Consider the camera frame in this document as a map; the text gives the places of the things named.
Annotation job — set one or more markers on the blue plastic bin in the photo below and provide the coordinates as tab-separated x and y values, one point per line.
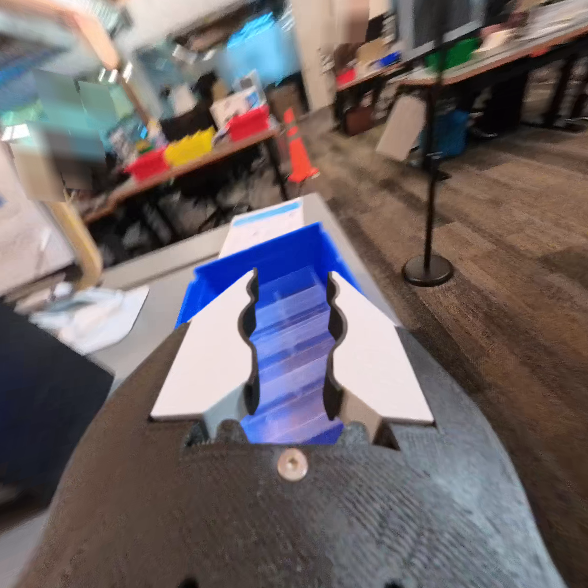
275	252

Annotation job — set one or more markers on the blue storage crate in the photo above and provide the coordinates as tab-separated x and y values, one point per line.
448	135

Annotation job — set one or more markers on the grey desk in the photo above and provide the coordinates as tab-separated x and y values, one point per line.
160	266

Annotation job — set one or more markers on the orange traffic cone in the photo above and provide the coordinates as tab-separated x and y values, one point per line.
298	147

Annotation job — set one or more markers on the long wooden table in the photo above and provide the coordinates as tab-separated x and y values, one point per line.
220	155

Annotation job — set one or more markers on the yellow plastic bin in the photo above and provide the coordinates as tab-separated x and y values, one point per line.
190	149

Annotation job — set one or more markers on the loose white paper sheets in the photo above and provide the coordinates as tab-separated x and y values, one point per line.
101	317

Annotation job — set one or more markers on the black pole stand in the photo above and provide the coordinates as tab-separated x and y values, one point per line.
427	271

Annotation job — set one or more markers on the grey cardboard panel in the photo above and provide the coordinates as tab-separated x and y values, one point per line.
402	128

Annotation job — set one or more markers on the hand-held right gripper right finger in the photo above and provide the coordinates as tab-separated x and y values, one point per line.
381	367

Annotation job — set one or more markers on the white printed paper sheet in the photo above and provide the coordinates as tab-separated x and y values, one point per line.
266	225

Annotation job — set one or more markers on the instruction poster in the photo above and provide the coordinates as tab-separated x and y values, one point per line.
27	239

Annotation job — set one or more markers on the green plastic bin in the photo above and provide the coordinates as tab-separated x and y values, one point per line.
452	54

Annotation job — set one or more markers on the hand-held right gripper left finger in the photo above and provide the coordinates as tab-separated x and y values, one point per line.
206	367

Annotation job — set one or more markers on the red plastic bin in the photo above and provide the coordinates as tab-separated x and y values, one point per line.
147	167
248	124

